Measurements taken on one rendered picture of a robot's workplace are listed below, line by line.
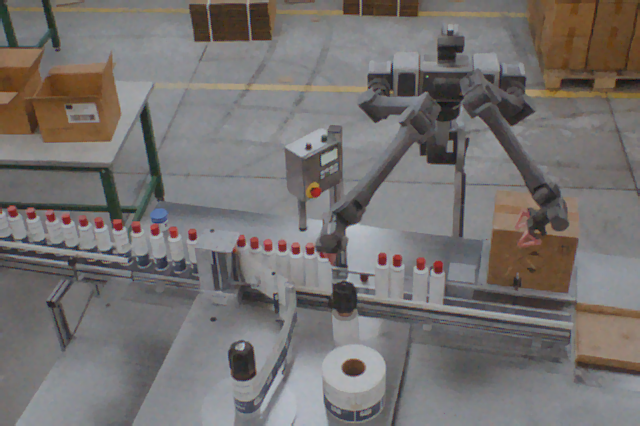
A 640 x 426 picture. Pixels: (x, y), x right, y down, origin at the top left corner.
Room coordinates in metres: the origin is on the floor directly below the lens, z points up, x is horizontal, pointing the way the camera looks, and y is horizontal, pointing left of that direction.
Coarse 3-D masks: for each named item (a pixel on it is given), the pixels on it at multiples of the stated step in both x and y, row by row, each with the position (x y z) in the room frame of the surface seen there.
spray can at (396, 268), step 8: (400, 256) 2.24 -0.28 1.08; (392, 264) 2.24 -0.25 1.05; (400, 264) 2.23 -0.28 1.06; (392, 272) 2.22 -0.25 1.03; (400, 272) 2.22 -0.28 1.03; (392, 280) 2.22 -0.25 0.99; (400, 280) 2.22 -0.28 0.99; (392, 288) 2.22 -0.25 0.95; (400, 288) 2.22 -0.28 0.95; (392, 296) 2.22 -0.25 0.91; (400, 296) 2.22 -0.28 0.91
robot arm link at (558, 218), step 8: (552, 184) 2.20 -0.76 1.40; (560, 192) 2.20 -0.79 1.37; (552, 200) 2.19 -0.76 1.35; (544, 208) 2.17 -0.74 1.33; (552, 208) 2.15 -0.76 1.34; (560, 208) 2.16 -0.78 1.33; (552, 216) 2.12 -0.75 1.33; (560, 216) 2.12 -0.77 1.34; (552, 224) 2.11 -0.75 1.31; (560, 224) 2.11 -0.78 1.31; (568, 224) 2.11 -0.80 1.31
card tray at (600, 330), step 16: (576, 304) 2.20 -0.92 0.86; (592, 304) 2.18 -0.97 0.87; (576, 320) 2.14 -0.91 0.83; (592, 320) 2.14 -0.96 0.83; (608, 320) 2.13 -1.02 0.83; (624, 320) 2.13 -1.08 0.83; (576, 336) 2.06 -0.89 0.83; (592, 336) 2.06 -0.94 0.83; (608, 336) 2.05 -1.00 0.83; (624, 336) 2.05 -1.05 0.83; (576, 352) 1.99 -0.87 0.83; (592, 352) 1.98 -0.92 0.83; (608, 352) 1.98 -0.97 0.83; (624, 352) 1.98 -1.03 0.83
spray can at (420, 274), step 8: (416, 264) 2.22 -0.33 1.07; (424, 264) 2.21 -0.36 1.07; (416, 272) 2.20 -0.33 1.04; (424, 272) 2.20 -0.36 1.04; (416, 280) 2.20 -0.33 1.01; (424, 280) 2.20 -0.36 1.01; (416, 288) 2.20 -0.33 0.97; (424, 288) 2.20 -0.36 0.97; (416, 296) 2.20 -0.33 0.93; (424, 296) 2.20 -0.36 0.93
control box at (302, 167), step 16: (320, 128) 2.49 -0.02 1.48; (288, 144) 2.40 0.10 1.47; (304, 144) 2.39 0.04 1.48; (320, 144) 2.39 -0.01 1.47; (336, 144) 2.41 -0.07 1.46; (288, 160) 2.37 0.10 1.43; (304, 160) 2.32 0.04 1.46; (336, 160) 2.41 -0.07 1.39; (288, 176) 2.38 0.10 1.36; (304, 176) 2.32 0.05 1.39; (336, 176) 2.41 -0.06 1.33; (304, 192) 2.32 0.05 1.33
